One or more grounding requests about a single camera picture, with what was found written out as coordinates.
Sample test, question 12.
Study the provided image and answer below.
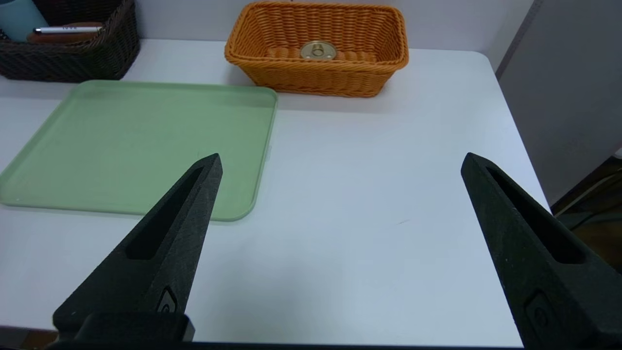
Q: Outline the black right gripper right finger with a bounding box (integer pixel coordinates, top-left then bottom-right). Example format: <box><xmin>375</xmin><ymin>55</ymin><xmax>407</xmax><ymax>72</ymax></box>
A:
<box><xmin>460</xmin><ymin>152</ymin><xmax>622</xmax><ymax>350</ymax></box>

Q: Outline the blue-grey plastic cup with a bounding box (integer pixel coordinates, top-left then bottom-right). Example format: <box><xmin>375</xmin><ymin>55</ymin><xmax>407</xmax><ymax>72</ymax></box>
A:
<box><xmin>0</xmin><ymin>0</ymin><xmax>50</xmax><ymax>43</ymax></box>

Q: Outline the white pen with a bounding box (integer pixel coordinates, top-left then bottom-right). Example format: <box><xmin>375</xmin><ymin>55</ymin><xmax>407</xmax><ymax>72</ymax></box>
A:
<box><xmin>33</xmin><ymin>25</ymin><xmax>104</xmax><ymax>35</ymax></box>

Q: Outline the green plastic tray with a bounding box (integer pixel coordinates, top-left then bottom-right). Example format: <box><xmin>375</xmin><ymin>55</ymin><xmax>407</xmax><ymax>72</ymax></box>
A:
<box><xmin>0</xmin><ymin>80</ymin><xmax>279</xmax><ymax>222</ymax></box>

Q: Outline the orange wicker basket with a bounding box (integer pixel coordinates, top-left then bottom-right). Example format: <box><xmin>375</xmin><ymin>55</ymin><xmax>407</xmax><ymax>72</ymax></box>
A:
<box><xmin>224</xmin><ymin>1</ymin><xmax>410</xmax><ymax>98</ymax></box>

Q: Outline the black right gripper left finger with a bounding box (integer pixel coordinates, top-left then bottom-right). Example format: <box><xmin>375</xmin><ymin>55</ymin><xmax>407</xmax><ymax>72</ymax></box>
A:
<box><xmin>52</xmin><ymin>153</ymin><xmax>224</xmax><ymax>344</ymax></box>

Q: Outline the dark brown wicker basket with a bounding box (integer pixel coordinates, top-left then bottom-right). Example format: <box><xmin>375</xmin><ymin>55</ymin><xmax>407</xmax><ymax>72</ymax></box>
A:
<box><xmin>0</xmin><ymin>0</ymin><xmax>141</xmax><ymax>83</ymax></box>

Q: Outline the tin can with gold lid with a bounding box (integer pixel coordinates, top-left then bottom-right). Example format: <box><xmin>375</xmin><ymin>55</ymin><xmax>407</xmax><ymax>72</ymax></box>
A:
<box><xmin>299</xmin><ymin>40</ymin><xmax>338</xmax><ymax>61</ymax></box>

